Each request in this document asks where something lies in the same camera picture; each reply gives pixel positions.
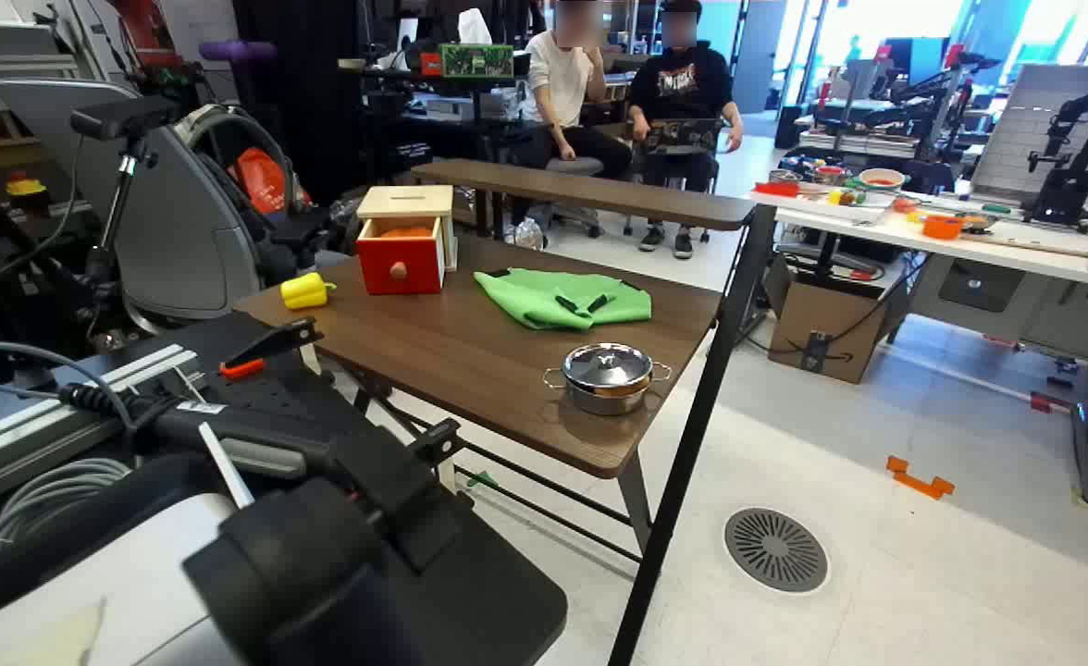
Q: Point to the yellow toy pepper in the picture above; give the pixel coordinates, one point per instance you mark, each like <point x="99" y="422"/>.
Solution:
<point x="303" y="291"/>

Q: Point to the black background robot arm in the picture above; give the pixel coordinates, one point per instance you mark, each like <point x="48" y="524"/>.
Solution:
<point x="1068" y="150"/>

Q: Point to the red front wooden drawer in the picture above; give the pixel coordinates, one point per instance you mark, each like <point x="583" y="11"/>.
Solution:
<point x="402" y="259"/>

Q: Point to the light wooden chest box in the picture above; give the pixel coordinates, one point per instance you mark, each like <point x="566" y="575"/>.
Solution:
<point x="403" y="200"/>

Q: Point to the green cloth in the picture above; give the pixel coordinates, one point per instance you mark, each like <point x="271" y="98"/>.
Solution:
<point x="563" y="302"/>

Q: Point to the small metal pot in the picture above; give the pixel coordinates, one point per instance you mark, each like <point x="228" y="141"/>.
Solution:
<point x="603" y="374"/>

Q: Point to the dark wooden table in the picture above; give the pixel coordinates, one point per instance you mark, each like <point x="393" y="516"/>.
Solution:
<point x="471" y="357"/>

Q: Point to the long wooden bench table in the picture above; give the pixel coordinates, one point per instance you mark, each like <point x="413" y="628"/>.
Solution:
<point x="592" y="189"/>

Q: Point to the person in white shirt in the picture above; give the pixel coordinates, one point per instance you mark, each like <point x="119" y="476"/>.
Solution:
<point x="563" y="80"/>

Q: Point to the person in black clothes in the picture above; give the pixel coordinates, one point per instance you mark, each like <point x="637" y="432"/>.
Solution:
<point x="679" y="88"/>

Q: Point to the cardboard box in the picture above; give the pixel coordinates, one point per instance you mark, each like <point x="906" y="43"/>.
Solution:
<point x="827" y="328"/>

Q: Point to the green circuit board box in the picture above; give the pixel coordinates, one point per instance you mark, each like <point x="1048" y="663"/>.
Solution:
<point x="473" y="61"/>

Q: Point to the round floor drain grate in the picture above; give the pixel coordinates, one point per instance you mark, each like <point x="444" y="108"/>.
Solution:
<point x="775" y="550"/>

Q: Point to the white work table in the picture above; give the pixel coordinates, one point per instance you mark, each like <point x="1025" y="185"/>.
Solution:
<point x="1025" y="254"/>

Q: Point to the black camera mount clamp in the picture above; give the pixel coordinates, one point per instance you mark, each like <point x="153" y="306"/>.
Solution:
<point x="323" y="566"/>

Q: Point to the orange floor bracket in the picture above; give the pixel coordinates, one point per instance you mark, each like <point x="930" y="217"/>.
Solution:
<point x="920" y="479"/>

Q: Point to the aluminium rail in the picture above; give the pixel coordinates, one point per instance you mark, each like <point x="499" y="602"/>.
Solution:
<point x="62" y="411"/>

